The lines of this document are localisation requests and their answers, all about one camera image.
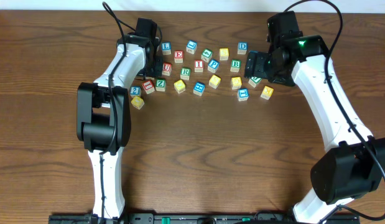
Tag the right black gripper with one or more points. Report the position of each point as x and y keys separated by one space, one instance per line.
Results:
x=254 y=64

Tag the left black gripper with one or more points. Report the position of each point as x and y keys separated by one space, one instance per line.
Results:
x=155 y=66

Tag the red U block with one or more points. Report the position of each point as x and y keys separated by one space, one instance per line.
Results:
x=166 y=69

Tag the red E block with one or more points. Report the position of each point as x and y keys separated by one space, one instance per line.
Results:
x=178 y=56

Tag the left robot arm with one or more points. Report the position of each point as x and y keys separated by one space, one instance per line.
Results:
x=103 y=114

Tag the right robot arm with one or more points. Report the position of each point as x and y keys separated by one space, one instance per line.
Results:
x=354 y=160

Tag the green Z block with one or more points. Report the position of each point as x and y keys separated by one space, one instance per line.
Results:
x=160 y=85

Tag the red 1 block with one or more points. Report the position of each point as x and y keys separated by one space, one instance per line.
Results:
x=148 y=86

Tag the yellow M block far right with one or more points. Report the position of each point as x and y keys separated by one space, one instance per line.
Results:
x=267 y=92

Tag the green J block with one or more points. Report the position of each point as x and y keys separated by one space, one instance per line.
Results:
x=254 y=81

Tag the blue 2 block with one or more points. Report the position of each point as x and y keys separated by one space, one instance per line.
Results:
x=135 y=91

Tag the green R block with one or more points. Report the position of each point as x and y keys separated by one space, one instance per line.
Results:
x=185 y=73

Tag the yellow block bottom left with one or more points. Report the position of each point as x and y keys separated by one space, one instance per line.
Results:
x=137 y=102

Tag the blue D block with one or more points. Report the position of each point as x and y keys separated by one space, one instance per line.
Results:
x=242 y=48

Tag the green B block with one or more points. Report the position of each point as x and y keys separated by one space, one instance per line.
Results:
x=235 y=65

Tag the yellow block right centre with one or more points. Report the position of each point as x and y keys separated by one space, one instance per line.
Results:
x=236 y=83

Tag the blue T block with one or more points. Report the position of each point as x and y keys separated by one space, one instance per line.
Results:
x=242 y=94

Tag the blue tilted L block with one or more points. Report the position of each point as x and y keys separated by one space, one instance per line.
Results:
x=191 y=47

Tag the red I block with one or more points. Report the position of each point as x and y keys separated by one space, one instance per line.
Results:
x=198 y=66

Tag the blue E block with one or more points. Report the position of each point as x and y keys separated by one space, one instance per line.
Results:
x=199 y=88

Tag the green 4 block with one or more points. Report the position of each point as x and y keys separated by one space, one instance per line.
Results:
x=206 y=55

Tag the yellow block top centre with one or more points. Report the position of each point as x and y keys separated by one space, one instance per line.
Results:
x=224 y=54

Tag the blue P block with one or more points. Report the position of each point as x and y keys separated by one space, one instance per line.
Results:
x=213 y=66

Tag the yellow S block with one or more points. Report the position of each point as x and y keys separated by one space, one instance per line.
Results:
x=214 y=81

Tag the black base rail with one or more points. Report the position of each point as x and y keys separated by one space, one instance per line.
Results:
x=148 y=218

